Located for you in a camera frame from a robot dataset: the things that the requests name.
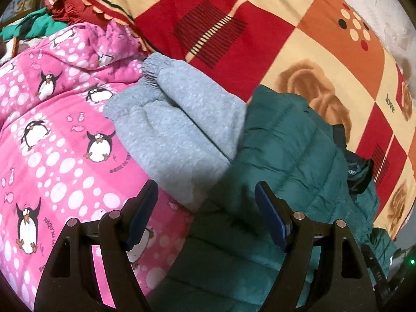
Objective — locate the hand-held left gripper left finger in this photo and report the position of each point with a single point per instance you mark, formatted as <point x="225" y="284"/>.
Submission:
<point x="143" y="216"/>

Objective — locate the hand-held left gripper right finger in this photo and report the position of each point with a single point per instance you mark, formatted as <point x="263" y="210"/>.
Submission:
<point x="269" y="216"/>

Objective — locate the green puffer jacket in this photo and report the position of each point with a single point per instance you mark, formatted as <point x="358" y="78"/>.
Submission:
<point x="286" y="156"/>

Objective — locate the grey sweatshirt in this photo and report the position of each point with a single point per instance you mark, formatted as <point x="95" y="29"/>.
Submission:
<point x="182" y="120"/>

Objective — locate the pink penguin print blanket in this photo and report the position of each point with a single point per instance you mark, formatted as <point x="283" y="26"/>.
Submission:
<point x="65" y="169"/>

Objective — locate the red yellow rose print blanket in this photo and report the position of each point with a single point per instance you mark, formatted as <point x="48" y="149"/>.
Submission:
<point x="266" y="45"/>

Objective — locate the green cloth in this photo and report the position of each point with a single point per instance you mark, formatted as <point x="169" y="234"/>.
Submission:
<point x="35" y="24"/>

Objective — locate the white bed sheet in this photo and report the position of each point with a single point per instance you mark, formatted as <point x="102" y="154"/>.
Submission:
<point x="373" y="3"/>

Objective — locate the framed wall picture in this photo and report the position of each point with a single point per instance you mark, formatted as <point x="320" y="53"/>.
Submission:
<point x="22" y="0"/>

